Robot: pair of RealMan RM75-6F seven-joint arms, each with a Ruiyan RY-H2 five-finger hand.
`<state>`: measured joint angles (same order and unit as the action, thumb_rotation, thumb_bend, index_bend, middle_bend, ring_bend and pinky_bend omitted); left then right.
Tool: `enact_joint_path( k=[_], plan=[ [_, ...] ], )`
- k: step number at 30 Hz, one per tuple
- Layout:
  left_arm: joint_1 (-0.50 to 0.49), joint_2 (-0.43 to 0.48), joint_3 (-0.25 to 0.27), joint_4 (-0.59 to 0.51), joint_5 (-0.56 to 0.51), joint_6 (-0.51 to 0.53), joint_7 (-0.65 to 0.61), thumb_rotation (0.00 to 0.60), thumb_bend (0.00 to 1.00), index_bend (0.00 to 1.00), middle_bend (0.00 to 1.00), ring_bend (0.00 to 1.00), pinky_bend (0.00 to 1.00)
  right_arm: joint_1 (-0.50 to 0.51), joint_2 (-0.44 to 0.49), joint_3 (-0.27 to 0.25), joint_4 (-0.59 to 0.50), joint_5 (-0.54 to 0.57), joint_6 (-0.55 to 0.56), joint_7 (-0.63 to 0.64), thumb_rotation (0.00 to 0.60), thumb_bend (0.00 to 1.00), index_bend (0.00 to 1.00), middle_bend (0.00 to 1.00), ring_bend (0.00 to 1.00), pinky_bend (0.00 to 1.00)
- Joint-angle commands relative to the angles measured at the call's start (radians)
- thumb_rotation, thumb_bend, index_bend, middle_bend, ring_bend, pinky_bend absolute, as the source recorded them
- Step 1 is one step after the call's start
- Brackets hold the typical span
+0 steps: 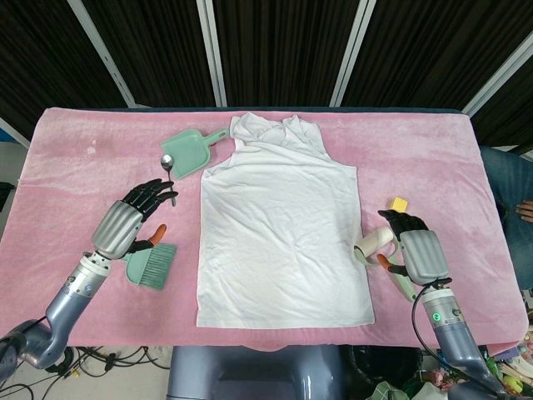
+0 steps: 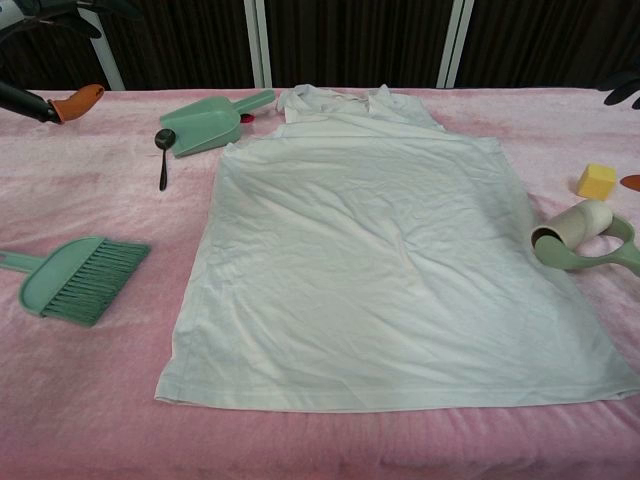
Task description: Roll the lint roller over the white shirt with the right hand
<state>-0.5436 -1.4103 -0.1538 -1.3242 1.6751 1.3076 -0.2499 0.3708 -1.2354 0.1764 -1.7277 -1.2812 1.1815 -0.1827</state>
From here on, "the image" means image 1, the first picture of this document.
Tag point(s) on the robot left five-finger hand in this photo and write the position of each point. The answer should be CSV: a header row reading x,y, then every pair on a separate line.
x,y
116,227

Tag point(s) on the robot right five-finger hand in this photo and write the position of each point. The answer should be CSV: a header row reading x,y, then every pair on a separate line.
x,y
422,254

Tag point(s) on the green lint roller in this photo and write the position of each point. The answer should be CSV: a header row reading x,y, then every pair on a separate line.
x,y
375,241

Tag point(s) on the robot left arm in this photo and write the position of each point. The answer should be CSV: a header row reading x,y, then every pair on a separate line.
x,y
62,308

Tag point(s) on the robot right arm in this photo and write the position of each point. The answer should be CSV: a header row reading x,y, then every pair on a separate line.
x,y
451,333

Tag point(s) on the green hand brush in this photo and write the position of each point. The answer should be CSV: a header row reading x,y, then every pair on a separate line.
x,y
152,266

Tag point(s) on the yellow cube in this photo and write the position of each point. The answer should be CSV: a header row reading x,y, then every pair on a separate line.
x,y
399,203

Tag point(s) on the metal spoon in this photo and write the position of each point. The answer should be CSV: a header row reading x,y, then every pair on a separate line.
x,y
167,161

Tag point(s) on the pink plush towel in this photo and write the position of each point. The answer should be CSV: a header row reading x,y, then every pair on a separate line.
x,y
437,166

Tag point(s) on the green plastic dustpan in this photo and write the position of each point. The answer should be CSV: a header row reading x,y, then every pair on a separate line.
x,y
185,154

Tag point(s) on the person's hand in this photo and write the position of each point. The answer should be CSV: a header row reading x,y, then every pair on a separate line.
x,y
525,210

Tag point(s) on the black device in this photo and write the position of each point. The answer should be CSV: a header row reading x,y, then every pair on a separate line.
x,y
6,196

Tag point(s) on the person's leg in jeans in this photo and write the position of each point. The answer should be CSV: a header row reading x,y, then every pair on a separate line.
x,y
506,175

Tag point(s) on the black bin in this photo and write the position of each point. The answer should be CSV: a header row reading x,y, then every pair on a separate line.
x,y
375,362

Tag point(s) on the pink artificial flowers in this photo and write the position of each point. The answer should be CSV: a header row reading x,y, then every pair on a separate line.
x,y
437,377

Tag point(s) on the green checked cloth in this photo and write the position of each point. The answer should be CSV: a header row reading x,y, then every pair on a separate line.
x,y
389,392

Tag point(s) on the white sleeveless shirt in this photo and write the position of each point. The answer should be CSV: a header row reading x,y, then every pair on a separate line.
x,y
279,233

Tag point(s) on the yellow-green ball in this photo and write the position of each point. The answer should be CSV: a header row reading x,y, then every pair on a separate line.
x,y
512,383

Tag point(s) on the blue-grey robot torso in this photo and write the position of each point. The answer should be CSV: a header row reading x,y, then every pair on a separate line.
x,y
250,371

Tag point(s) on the white partition post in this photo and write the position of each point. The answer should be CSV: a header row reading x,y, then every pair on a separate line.
x,y
104,58
352,58
212,54
14,133
495,79

